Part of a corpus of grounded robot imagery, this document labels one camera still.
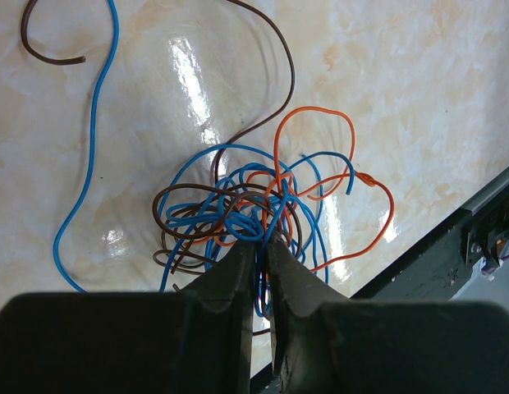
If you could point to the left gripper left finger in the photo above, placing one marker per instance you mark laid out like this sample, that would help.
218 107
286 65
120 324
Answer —
196 340

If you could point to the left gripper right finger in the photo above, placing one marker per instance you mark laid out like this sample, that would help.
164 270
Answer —
323 342

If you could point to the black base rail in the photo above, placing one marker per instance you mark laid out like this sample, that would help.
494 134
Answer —
440 264

